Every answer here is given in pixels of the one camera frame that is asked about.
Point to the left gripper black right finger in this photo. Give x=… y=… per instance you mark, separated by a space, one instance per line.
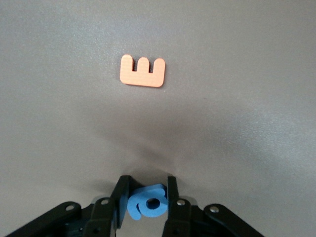
x=174 y=209

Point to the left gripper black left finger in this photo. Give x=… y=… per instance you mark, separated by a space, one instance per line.
x=121 y=197

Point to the blue foam lowercase letter a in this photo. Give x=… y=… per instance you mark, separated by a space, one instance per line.
x=148 y=192

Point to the orange foam letter E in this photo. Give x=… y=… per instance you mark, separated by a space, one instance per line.
x=140 y=79

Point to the brown table cover sheet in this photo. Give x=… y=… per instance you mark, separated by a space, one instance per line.
x=222 y=74

